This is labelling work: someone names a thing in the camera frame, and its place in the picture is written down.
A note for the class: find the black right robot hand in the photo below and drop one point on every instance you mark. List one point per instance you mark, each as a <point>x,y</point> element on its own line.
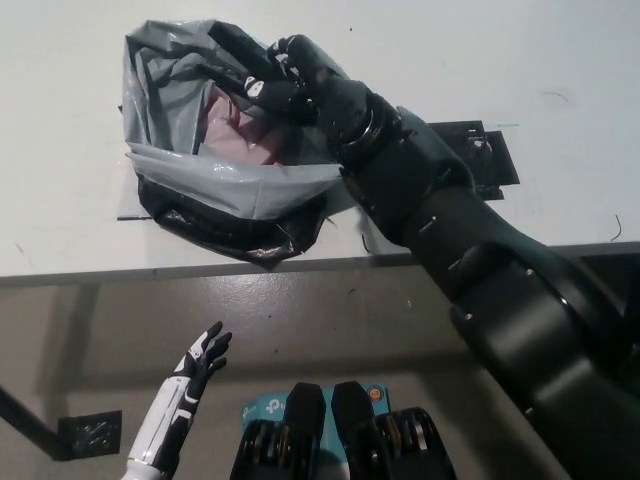
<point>340,110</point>

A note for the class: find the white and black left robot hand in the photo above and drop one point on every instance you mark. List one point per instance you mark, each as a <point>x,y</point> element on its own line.
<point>180,400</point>

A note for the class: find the grey and black plastic bag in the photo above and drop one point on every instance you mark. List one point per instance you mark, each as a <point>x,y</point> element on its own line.
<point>225,192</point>

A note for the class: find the black table leg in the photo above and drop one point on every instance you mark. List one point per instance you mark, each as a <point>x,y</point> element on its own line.
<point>25,415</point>

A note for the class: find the pink item inside bag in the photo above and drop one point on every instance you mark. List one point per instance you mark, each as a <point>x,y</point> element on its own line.
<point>235,135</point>

